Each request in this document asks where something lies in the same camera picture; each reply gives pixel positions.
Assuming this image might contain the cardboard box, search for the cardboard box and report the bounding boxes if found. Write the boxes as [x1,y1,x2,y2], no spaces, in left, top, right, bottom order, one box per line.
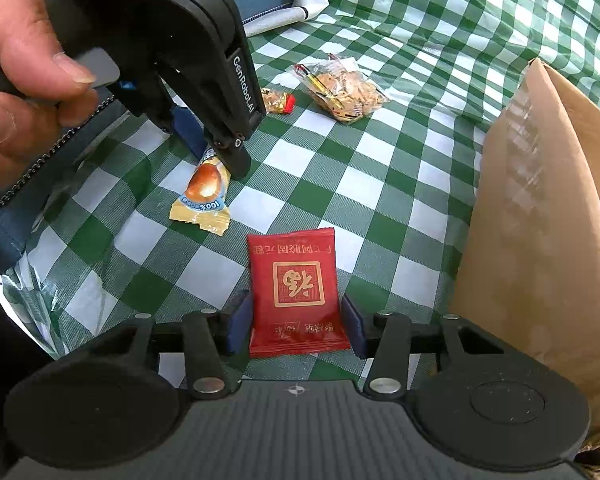
[447,57,600,456]

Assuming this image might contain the green checkered cloth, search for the green checkered cloth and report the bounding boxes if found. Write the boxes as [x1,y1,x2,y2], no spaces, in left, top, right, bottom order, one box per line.
[2,0,600,382]

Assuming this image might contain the golden chestnut snack packet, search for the golden chestnut snack packet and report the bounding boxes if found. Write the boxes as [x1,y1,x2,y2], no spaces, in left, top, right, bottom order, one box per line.
[169,145,232,237]

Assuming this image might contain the red snack packet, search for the red snack packet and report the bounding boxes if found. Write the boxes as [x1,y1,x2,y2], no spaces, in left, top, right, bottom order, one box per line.
[246,227,352,359]

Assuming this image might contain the grey fabric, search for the grey fabric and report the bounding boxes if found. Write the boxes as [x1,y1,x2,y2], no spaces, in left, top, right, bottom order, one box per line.
[242,6,308,38]

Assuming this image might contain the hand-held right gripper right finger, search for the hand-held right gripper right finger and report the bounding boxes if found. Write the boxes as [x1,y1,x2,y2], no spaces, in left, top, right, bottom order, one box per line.
[341,292,506,397]

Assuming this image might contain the small orange candy packet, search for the small orange candy packet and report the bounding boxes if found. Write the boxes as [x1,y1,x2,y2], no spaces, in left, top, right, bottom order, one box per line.
[260,87,296,114]

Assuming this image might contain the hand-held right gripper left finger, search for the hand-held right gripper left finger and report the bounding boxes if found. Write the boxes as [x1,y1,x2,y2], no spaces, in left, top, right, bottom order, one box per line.
[112,291,254,397]

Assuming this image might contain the clear cracker packet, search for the clear cracker packet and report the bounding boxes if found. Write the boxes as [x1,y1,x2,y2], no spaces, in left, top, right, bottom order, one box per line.
[291,54,392,124]

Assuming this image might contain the person's left hand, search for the person's left hand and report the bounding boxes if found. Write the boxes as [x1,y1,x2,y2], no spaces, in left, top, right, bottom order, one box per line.
[0,0,102,199]

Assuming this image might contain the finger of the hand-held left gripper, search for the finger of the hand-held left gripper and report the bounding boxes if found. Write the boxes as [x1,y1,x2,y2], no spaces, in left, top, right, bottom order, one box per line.
[206,127,254,179]
[165,104,210,159]

